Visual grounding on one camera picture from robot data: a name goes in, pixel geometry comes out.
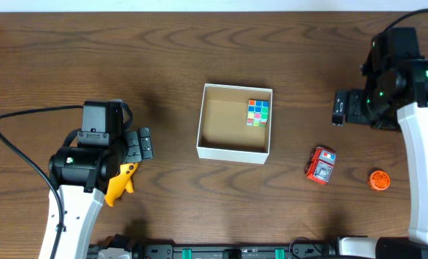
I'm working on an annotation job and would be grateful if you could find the red toy car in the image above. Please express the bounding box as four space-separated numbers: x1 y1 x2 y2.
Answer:
304 146 337 184

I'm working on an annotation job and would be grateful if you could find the orange ridged disc toy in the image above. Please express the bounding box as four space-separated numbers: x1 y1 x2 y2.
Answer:
368 170 391 191

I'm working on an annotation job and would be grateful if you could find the colourful puzzle cube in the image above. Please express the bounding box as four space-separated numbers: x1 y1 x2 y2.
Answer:
246 99 270 127

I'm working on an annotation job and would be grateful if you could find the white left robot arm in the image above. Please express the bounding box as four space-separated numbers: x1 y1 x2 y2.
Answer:
39 127 153 258

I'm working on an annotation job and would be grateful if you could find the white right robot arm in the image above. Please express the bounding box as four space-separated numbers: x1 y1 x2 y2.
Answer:
332 59 428 258

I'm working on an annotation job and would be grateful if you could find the white cardboard box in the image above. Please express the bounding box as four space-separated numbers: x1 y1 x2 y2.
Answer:
196 83 273 164

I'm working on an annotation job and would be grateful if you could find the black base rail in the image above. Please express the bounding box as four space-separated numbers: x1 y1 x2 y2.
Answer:
86 235 342 259

